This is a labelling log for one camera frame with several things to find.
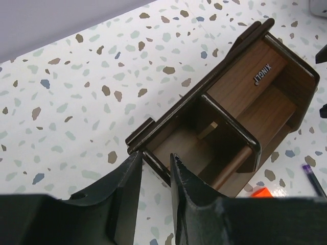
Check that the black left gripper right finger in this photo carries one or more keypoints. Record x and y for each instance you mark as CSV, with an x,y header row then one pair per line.
x,y
202,215

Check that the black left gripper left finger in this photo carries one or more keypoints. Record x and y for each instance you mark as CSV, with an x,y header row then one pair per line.
x,y
102,213

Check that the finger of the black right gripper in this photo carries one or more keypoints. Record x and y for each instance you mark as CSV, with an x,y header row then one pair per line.
x,y
323,111
321,56

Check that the orange highlighter marker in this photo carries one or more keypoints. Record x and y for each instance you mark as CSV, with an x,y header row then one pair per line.
x,y
262,193

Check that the purple gel pen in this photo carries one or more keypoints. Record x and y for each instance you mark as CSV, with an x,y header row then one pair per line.
x,y
314,181

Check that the white plastic laundry basket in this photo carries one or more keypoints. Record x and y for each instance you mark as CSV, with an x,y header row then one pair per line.
x,y
318,7

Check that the brown wooden desk organizer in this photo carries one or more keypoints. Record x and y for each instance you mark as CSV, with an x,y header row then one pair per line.
x,y
232,121

